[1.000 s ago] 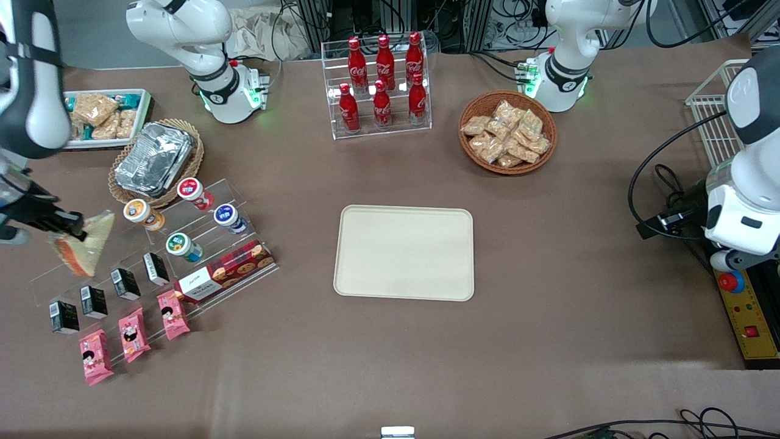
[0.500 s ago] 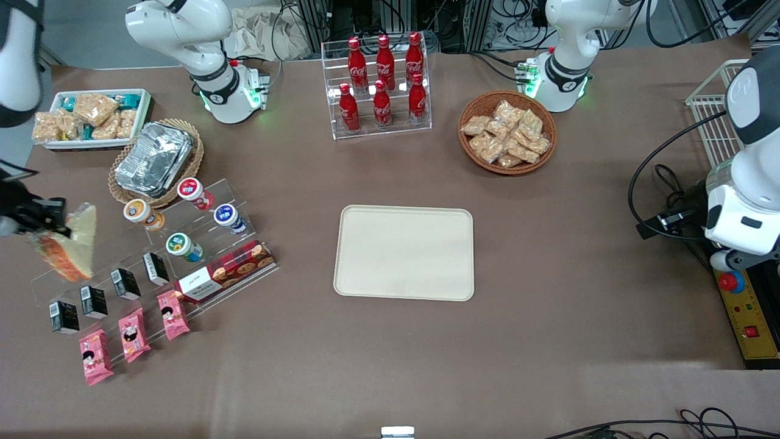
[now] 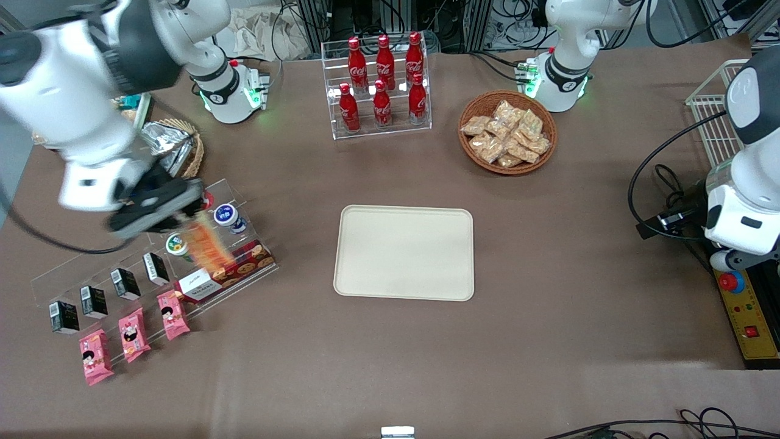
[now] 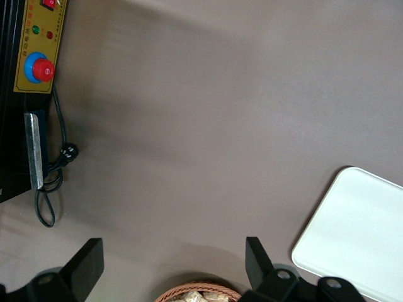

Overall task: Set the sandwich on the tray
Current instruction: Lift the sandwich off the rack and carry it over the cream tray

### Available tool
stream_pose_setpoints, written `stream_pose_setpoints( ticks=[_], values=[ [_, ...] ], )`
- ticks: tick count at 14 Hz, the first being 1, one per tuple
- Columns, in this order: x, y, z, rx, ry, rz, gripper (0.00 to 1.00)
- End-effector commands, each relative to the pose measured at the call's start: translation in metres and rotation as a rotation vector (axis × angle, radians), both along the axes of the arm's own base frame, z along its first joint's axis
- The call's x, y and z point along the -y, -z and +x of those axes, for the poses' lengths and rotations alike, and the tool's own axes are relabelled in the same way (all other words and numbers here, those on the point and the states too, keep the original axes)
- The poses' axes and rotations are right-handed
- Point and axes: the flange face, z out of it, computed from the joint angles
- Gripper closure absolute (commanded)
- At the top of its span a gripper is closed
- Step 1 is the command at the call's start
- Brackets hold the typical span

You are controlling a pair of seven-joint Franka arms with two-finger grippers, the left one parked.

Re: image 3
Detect green lid yogurt cup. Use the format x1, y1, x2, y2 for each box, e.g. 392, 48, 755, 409
166, 232, 194, 262

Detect round brown wicker basket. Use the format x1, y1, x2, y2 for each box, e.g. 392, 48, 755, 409
458, 90, 558, 176

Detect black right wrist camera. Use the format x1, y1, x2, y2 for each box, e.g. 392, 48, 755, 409
108, 204, 183, 240

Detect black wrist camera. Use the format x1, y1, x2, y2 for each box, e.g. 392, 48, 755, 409
636, 206, 708, 240
108, 204, 183, 240

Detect small black drink carton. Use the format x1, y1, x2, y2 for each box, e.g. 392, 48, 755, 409
49, 301, 80, 335
143, 252, 171, 287
80, 285, 109, 319
111, 268, 142, 302

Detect black floor cables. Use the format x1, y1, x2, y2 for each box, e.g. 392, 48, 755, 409
541, 407, 780, 439

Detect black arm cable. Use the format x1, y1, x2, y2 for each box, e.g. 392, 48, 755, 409
628, 110, 729, 242
0, 183, 133, 255

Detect red tartan cookie box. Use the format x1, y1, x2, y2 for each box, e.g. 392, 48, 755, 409
175, 240, 277, 304

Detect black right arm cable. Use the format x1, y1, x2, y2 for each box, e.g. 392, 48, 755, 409
0, 183, 133, 255

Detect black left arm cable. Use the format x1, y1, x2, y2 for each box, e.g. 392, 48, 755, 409
628, 110, 729, 242

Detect blue lid yogurt cup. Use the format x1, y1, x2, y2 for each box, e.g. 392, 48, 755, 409
213, 204, 248, 236

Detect aluminium frame with cables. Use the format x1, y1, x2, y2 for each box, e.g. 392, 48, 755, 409
297, 0, 552, 54

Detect white wire rack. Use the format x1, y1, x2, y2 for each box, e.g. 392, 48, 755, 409
685, 59, 751, 169

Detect clear acrylic bottle rack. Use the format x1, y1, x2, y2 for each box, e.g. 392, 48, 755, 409
321, 38, 433, 141

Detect white rectangular snack bin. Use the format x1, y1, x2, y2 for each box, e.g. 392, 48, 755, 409
112, 91, 153, 132

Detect beige rectangular tray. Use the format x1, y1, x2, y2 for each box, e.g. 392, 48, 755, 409
333, 205, 475, 302

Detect yellow emergency stop box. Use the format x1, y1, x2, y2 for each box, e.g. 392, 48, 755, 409
713, 267, 780, 370

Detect crumpled beige cloth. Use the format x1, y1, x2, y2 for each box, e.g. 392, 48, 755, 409
227, 5, 313, 62

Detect red cola bottle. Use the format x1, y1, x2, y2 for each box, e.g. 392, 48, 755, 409
408, 73, 429, 126
405, 32, 425, 86
376, 35, 397, 91
339, 82, 361, 134
347, 37, 369, 93
373, 79, 393, 129

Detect pink snack packet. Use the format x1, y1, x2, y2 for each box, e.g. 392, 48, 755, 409
79, 329, 115, 387
118, 307, 152, 364
157, 290, 191, 341

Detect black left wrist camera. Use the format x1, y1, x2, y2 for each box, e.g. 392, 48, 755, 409
636, 206, 708, 240

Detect clear acrylic tiered stand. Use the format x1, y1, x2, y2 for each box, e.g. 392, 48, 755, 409
30, 178, 281, 366

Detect triangle sandwich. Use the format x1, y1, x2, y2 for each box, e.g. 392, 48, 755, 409
182, 210, 236, 273

